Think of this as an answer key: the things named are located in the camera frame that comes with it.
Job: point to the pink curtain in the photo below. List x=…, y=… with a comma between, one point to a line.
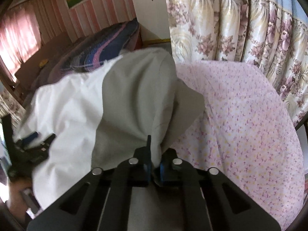
x=16, y=43

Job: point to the blue floral curtain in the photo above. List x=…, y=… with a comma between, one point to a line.
x=216, y=28
x=9, y=105

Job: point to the pink floral bed sheet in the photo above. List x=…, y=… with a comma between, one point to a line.
x=240, y=137

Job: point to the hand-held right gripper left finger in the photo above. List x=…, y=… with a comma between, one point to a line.
x=145, y=170

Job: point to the grey large jacket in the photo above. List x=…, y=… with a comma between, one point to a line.
x=132, y=96

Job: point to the white door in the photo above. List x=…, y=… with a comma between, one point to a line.
x=154, y=16

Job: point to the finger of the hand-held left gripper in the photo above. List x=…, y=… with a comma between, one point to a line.
x=30, y=136
x=49, y=139

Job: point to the small yellow object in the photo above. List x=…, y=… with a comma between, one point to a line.
x=43, y=62

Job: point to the striped purple blanket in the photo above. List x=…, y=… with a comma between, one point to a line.
x=103, y=48

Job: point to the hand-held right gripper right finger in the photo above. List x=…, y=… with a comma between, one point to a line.
x=162, y=170

